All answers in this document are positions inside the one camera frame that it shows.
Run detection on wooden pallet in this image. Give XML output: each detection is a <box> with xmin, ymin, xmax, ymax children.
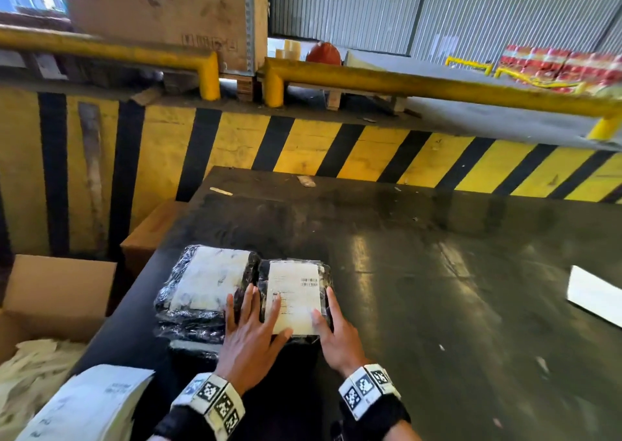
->
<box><xmin>221</xmin><ymin>71</ymin><xmax>266</xmax><ymax>104</ymax></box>

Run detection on cream paper rolls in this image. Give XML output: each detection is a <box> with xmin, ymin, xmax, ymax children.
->
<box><xmin>275</xmin><ymin>39</ymin><xmax>302</xmax><ymax>61</ymax></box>

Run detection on stack black packets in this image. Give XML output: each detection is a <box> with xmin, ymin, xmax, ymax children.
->
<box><xmin>153</xmin><ymin>244</ymin><xmax>263</xmax><ymax>359</ymax></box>

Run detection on shiny black film package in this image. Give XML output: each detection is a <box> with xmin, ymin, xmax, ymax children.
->
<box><xmin>256</xmin><ymin>258</ymin><xmax>335</xmax><ymax>347</ymax></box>

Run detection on red hard hat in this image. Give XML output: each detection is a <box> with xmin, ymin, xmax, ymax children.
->
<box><xmin>305</xmin><ymin>42</ymin><xmax>343</xmax><ymax>66</ymax></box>

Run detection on large plywood crate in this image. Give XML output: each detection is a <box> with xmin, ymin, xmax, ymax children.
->
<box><xmin>57</xmin><ymin>0</ymin><xmax>269</xmax><ymax>76</ymax></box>

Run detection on stack of red drink packs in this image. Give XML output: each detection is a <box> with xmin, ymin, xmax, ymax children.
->
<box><xmin>498</xmin><ymin>44</ymin><xmax>622</xmax><ymax>96</ymax></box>

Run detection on open brown cardboard box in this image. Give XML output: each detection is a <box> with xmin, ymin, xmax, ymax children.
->
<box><xmin>0</xmin><ymin>254</ymin><xmax>117</xmax><ymax>364</ymax></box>

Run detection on white table with wooden legs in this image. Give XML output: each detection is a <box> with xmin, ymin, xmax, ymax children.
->
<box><xmin>324</xmin><ymin>49</ymin><xmax>409</xmax><ymax>114</ymax></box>

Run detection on person's left hand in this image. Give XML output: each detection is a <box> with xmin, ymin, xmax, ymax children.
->
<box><xmin>215</xmin><ymin>284</ymin><xmax>294</xmax><ymax>397</ymax></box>

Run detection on yellow black striped barrier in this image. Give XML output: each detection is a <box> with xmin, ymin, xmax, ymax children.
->
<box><xmin>0</xmin><ymin>88</ymin><xmax>622</xmax><ymax>261</ymax></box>

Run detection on small yellow floor rail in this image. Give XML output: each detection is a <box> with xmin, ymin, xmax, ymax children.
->
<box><xmin>494</xmin><ymin>66</ymin><xmax>586</xmax><ymax>94</ymax></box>
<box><xmin>444</xmin><ymin>55</ymin><xmax>494</xmax><ymax>77</ymax></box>

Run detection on pile of crumpled backing paper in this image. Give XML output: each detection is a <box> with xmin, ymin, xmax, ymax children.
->
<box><xmin>0</xmin><ymin>338</ymin><xmax>88</xmax><ymax>441</ymax></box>

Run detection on small brown cardboard box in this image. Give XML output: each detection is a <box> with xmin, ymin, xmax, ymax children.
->
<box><xmin>120</xmin><ymin>200</ymin><xmax>190</xmax><ymax>279</ymax></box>

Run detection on small wooden block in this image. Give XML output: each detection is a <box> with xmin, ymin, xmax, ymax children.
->
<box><xmin>130</xmin><ymin>85</ymin><xmax>164</xmax><ymax>108</ymax></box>

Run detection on white paper sheet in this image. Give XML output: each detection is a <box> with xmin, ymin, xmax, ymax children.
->
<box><xmin>566</xmin><ymin>264</ymin><xmax>622</xmax><ymax>330</ymax></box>

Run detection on black wristband with white markers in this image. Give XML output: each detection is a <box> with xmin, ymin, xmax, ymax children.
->
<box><xmin>332</xmin><ymin>363</ymin><xmax>411</xmax><ymax>441</ymax></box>
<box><xmin>154</xmin><ymin>372</ymin><xmax>246</xmax><ymax>441</ymax></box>

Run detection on yellow guard rail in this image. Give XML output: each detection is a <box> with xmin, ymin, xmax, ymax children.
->
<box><xmin>0</xmin><ymin>25</ymin><xmax>222</xmax><ymax>102</ymax></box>
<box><xmin>262</xmin><ymin>56</ymin><xmax>622</xmax><ymax>141</ymax></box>

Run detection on printed label paper sheet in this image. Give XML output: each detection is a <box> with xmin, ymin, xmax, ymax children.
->
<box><xmin>264</xmin><ymin>260</ymin><xmax>325</xmax><ymax>337</ymax></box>

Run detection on person's right hand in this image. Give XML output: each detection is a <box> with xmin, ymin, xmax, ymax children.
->
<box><xmin>310</xmin><ymin>285</ymin><xmax>371</xmax><ymax>378</ymax></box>

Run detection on person's right forearm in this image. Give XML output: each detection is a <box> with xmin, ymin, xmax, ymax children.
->
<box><xmin>384</xmin><ymin>418</ymin><xmax>424</xmax><ymax>441</ymax></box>

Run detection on stack of white labels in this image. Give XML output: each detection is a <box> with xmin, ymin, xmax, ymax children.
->
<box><xmin>14</xmin><ymin>363</ymin><xmax>156</xmax><ymax>441</ymax></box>

